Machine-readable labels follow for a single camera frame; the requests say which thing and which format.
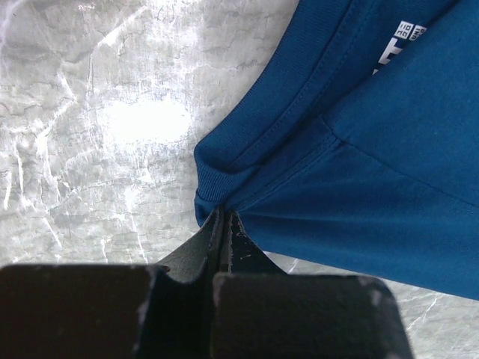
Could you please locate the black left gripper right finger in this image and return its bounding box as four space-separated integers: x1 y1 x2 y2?
211 212 413 358

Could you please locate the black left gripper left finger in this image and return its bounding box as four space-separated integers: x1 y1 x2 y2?
1 209 224 358

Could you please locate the blue t shirt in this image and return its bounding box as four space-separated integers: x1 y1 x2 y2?
194 1 478 299

